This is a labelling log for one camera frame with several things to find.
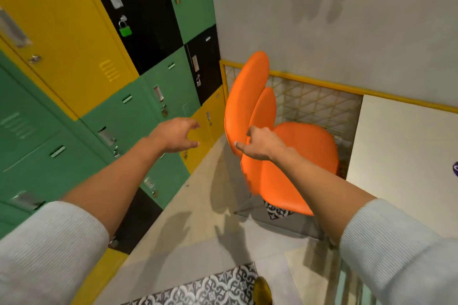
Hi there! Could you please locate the person's right hand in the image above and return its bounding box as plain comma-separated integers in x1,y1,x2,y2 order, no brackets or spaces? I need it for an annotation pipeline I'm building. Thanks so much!
234,126,287,162

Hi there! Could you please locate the person's left hand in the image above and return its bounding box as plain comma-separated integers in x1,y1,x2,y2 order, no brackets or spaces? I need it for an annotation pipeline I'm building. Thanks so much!
148,117,201,154

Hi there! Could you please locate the person's right forearm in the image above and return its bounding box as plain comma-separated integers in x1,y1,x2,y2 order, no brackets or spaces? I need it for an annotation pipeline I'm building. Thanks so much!
271,146,378,247

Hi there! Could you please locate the person's left forearm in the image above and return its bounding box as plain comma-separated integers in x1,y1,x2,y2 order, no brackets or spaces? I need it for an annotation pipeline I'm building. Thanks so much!
60,135,164,238

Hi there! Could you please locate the orange upholstered chair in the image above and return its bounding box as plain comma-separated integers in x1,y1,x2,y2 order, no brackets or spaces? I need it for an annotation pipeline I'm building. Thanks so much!
224,51,339,217

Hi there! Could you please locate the green padlock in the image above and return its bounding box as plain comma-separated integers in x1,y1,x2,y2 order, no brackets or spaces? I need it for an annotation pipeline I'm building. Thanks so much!
118,15,133,37

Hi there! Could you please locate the golden shoe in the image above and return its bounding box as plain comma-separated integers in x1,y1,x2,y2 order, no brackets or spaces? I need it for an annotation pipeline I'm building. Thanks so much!
253,276,273,305

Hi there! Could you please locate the bank of colourful metal lockers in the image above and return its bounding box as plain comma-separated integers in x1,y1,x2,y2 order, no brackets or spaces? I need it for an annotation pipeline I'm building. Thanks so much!
0,0,227,305

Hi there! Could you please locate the white table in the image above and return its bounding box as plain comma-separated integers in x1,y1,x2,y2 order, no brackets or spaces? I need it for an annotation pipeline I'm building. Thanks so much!
346,95,458,239

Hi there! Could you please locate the light grey sweater sleeve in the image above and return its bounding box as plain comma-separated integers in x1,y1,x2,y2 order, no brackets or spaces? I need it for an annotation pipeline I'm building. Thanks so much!
0,201,110,305
339,198,458,305

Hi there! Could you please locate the yellow framed wire mesh partition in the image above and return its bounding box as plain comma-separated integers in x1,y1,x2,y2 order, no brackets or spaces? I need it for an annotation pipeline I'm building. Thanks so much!
219,60,458,177

